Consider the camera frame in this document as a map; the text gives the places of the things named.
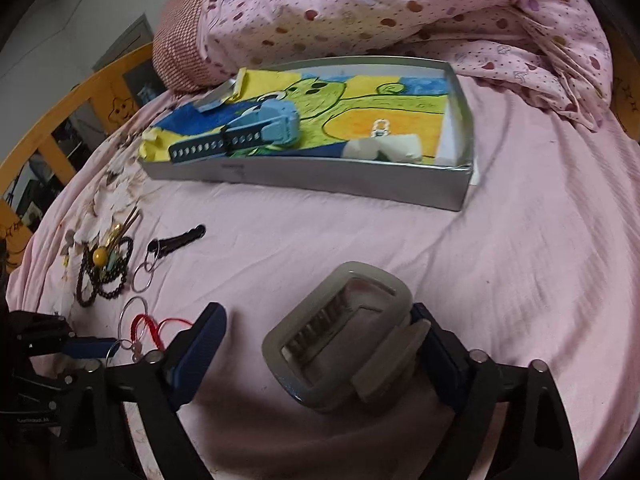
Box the white crumpled tissue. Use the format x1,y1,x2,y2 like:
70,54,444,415
341,132,426,163

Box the large metal key ring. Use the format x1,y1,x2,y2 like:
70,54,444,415
117,296,150,341

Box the small metal key ring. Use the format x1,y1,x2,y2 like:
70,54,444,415
131,252,161,293

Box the dark bead bracelet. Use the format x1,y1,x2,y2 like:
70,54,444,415
75,236,135,308

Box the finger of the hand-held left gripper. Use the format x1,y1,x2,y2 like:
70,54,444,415
62,337,118,361

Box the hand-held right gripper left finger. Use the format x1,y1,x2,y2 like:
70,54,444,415
60,302,228,480

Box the light blue hair tie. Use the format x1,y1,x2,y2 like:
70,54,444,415
169,99,302,165

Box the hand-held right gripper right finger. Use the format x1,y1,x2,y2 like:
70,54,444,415
410,302,591,480

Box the pink apple print quilt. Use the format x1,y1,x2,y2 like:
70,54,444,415
152,0,613,133

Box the silver cardboard box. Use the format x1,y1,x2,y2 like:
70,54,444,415
137,55,475,212

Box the yellow wooden bed frame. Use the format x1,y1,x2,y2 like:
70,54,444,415
0,25,640,271

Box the black key fob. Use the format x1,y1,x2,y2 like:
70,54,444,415
146,224,207,256

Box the pink floral bed sheet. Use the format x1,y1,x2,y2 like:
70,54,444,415
7,67,640,480

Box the red cord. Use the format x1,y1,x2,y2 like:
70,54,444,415
131,314,193,351

